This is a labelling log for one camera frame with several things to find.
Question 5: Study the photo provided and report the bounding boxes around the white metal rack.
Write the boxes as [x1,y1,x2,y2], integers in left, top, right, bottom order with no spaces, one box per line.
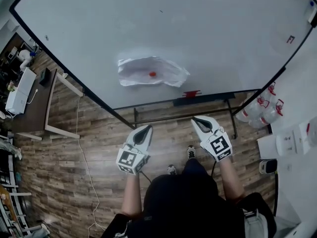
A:
[0,132,33,235]

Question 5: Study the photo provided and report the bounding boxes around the black and white eraser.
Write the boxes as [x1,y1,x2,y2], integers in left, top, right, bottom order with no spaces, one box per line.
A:
[307,5,317,28]

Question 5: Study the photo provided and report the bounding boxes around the clear water jug red handle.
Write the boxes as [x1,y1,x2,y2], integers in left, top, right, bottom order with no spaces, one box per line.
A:
[235,95,270,123]
[306,117,317,150]
[262,82,277,101]
[250,99,285,130]

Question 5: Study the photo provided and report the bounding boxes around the dark wooden desk white legs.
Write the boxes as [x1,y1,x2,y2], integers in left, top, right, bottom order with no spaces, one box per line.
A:
[9,68,85,141]

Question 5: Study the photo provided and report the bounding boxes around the small black box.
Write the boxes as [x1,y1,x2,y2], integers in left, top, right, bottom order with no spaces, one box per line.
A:
[39,67,52,86]

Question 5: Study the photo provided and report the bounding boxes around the long white floor cable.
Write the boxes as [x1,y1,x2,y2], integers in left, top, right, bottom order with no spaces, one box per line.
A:
[75,95,107,233]

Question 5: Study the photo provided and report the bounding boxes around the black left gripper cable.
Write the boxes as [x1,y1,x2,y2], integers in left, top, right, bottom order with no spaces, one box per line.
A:
[140,171,152,184]

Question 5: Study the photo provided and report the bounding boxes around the white printer box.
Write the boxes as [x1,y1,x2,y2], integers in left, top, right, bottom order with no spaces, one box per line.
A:
[4,67,37,115]

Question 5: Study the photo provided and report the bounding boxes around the small white heater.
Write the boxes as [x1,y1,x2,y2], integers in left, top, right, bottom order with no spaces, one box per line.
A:
[259,159,278,175]

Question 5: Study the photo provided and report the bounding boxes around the clear plastic bag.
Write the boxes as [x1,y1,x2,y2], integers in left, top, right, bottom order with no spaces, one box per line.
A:
[116,55,191,88]

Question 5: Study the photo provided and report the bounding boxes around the person's left forearm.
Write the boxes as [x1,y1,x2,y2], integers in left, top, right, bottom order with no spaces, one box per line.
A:
[121,175,143,219]

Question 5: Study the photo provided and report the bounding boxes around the person's right shoe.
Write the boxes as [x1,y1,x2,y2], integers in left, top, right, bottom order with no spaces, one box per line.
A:
[186,144,197,160]

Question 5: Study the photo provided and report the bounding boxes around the red plastic holder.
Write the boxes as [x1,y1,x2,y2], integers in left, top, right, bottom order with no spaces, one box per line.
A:
[182,90,201,98]

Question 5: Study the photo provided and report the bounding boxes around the black pen tray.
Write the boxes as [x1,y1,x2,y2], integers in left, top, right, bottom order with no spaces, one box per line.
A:
[172,92,236,107]

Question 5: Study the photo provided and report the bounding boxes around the white harness strap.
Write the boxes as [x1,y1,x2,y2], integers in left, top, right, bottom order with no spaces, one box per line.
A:
[244,208,269,238]

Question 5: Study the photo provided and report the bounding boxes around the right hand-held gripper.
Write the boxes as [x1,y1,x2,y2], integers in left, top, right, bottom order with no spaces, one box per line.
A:
[191,115,234,163]

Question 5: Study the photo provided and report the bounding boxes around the person's right forearm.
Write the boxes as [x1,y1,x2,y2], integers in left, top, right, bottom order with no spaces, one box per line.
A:
[219,157,247,200]

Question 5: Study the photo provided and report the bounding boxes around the white cardboard box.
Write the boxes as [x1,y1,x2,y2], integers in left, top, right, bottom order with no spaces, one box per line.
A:
[257,121,317,160]

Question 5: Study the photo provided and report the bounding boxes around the black metal stand legs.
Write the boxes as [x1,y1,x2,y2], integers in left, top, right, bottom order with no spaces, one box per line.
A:
[132,93,238,140]

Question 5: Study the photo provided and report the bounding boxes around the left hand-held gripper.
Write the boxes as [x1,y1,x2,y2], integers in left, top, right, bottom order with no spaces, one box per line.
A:
[116,124,153,176]

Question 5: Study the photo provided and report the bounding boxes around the person's black clothing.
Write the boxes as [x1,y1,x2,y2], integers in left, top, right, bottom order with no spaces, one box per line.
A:
[100,157,277,238]

